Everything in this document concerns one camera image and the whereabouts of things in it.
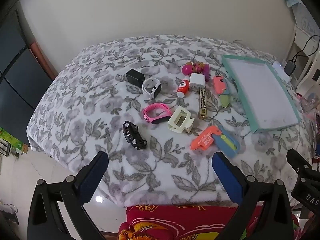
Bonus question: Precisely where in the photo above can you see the black cable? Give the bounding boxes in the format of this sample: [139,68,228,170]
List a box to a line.
[291,35,320,63]

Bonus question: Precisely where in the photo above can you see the pink dog toy figure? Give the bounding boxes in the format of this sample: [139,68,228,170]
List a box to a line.
[182,61,204,76]

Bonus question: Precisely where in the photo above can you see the white desk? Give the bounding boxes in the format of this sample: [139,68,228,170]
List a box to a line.
[291,2,320,93]

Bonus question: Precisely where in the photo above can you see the clear plastic items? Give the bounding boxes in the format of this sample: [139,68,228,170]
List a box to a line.
[299,92,320,113]

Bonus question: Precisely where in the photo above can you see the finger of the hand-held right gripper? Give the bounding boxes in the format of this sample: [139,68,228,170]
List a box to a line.
[286,149,320,178]

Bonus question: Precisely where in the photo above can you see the teal-rimmed white box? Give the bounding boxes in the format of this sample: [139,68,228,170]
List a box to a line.
[221,54,302,134]

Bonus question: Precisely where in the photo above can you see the red and white bottle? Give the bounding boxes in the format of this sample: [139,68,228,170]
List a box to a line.
[176,77,191,98]

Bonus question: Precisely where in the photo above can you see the green carton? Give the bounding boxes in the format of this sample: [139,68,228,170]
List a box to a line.
[0,127,29,155]

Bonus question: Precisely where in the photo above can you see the black toy car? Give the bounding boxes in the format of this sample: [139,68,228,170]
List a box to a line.
[122,121,147,151]

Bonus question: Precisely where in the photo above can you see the white charger plug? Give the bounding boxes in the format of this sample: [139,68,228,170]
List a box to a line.
[189,73,206,90]

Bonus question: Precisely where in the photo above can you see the black and white clip device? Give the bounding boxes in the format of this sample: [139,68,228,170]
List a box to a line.
[142,77,162,100]

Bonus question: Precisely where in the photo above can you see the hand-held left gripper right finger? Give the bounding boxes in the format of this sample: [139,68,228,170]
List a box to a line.
[211,152,293,240]

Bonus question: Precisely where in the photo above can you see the red printed blanket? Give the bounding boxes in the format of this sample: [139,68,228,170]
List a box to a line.
[117,204,300,240]

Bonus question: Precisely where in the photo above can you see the cream hair clip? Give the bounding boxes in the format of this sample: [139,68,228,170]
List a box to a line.
[167,106,195,133]

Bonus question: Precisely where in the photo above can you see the orange and blue toy knife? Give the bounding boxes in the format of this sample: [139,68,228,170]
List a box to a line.
[190,125,241,158]

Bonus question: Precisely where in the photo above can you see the grey power bank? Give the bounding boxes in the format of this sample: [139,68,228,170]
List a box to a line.
[284,60,297,76]

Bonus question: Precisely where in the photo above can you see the white router box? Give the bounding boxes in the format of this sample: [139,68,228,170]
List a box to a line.
[272,61,292,83]

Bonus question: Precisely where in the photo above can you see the black charger cube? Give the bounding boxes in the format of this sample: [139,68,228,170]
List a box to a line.
[125,69,145,87]

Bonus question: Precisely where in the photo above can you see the gold patterned harmonica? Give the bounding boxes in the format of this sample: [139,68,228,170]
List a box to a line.
[198,87,209,119]

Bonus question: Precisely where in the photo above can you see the pink toy knife green blade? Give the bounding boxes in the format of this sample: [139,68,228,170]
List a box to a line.
[212,75,232,108]

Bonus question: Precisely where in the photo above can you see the grey floral blanket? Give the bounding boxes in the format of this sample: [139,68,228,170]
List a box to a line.
[27,34,318,208]

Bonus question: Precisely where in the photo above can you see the dark cabinet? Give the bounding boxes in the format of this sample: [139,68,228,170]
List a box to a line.
[0,0,59,145]

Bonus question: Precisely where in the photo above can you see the pink smartwatch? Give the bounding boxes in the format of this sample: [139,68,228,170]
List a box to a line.
[142,103,173,125]

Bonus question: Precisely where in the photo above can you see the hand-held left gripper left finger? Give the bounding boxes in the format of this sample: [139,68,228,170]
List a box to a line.
[27,151,109,240]

